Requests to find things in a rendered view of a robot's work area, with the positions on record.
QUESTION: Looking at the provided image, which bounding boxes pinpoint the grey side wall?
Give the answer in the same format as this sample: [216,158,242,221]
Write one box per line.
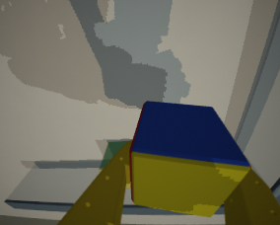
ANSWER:
[236,11,280,203]

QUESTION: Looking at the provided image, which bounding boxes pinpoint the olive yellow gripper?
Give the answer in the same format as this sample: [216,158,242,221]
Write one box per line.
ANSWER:
[57,140,280,225]

